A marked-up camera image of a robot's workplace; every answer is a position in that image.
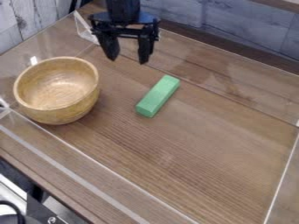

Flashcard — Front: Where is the black metal table bracket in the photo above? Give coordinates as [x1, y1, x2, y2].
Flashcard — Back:
[26, 185, 68, 224]

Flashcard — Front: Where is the wooden bowl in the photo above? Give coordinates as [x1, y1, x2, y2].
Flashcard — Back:
[14, 56, 101, 125]

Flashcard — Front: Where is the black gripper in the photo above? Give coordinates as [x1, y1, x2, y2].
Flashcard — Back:
[89, 0, 161, 64]

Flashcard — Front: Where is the clear acrylic enclosure wall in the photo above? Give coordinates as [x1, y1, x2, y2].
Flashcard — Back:
[0, 17, 299, 224]

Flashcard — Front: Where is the black cable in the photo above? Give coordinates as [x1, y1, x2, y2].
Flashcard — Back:
[0, 200, 28, 224]

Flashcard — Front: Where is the green rectangular block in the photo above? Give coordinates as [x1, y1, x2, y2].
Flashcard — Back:
[135, 75, 181, 118]

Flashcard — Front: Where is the clear acrylic corner bracket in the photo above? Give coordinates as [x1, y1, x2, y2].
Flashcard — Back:
[74, 10, 99, 44]

